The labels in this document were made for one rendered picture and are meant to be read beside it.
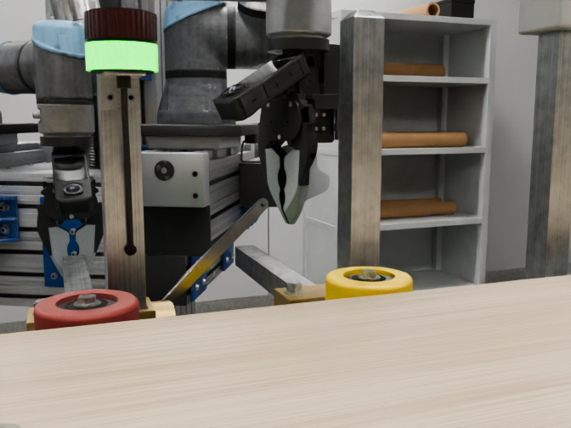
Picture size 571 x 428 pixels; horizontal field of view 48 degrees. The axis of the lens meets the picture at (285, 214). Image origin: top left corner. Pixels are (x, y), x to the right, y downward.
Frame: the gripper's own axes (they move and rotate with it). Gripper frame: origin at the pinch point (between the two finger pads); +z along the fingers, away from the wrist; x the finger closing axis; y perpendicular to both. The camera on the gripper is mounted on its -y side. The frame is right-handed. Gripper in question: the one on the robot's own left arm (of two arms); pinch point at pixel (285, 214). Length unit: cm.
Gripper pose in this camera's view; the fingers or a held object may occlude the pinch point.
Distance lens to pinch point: 75.5
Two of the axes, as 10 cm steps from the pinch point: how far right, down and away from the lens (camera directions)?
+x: -6.4, -1.1, 7.6
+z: 0.1, 9.9, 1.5
